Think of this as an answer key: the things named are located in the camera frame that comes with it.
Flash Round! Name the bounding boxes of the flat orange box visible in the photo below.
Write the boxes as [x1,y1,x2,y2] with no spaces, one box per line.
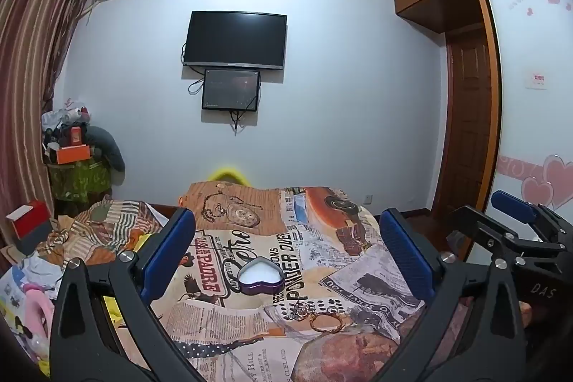
[48,145,93,165]

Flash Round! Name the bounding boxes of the red box with white lid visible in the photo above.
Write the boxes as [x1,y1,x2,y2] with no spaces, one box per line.
[6,200,53,240]

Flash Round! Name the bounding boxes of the brown bead bracelet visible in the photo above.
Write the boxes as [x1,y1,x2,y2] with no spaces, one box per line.
[310,311,345,334]

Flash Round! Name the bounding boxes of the black hanging cable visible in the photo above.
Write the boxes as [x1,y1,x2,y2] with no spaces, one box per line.
[227,109,248,137]

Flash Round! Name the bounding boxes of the pile of pale clothes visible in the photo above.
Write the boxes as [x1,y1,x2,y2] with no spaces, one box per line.
[0,251,64,365]

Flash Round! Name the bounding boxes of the white plastic bags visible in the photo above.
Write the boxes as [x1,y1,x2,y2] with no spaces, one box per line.
[42,97,90,129]

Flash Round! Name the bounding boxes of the black looped cable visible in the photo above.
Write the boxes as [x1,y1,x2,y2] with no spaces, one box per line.
[181,43,206,95]

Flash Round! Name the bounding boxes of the brown wooden door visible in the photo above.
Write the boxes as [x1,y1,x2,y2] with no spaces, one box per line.
[444,28,494,215]

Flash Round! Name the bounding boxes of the black wall television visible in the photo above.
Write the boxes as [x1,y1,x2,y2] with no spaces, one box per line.
[183,10,288,72]

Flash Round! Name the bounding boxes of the purple heart-shaped jewelry box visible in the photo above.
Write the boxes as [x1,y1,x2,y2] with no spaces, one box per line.
[237,257,284,296]

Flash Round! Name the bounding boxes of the white heart-sticker wardrobe door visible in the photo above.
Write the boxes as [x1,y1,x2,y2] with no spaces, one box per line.
[483,0,573,226]

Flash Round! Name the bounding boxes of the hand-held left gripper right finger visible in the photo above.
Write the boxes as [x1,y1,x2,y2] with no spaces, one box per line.
[371,207,528,382]

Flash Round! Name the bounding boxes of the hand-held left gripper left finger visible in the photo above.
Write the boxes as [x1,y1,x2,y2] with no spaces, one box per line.
[49,207,207,382]

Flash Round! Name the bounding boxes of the small black wall monitor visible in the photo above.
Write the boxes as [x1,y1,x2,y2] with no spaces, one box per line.
[201,68,261,112]

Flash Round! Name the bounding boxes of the yellow cloth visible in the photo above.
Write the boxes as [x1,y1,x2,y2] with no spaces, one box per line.
[102,232,150,327]

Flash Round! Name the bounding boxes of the yellow curved plastic object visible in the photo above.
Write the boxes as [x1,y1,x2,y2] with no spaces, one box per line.
[207,166,252,187]

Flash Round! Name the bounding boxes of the printed newspaper-pattern blanket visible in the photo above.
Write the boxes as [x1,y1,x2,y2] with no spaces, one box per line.
[36,180,451,382]

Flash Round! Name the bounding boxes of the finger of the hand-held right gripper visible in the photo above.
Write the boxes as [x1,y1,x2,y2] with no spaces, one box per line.
[490,189,573,246]
[448,205,573,272]

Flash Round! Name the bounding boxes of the striped brown curtain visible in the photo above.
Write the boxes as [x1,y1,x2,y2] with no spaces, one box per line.
[0,0,100,262]

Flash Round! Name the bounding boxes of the silver hoop jewelry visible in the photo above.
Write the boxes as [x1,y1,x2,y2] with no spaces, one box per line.
[285,303,315,323]

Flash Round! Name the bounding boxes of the striped patchwork cloth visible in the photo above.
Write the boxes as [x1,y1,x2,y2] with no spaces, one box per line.
[38,195,164,260]

